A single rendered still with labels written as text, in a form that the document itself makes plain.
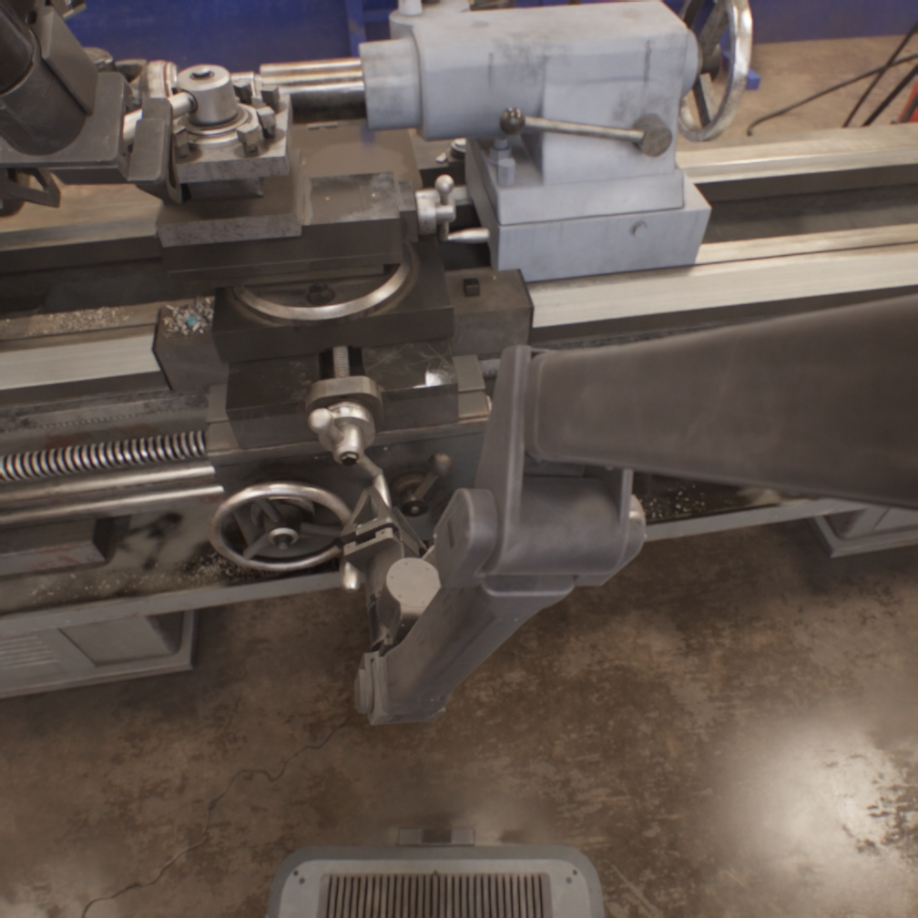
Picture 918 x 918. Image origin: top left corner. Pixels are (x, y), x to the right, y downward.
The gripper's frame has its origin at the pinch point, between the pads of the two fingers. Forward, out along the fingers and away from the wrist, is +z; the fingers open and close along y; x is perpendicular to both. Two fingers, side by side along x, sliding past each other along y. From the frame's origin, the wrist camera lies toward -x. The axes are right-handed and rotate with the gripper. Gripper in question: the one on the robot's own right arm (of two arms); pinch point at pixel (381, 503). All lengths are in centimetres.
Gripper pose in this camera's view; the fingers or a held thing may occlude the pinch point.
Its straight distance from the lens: 86.6
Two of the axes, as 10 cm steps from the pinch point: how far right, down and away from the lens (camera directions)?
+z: -1.6, -7.6, 6.3
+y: -4.1, -5.3, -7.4
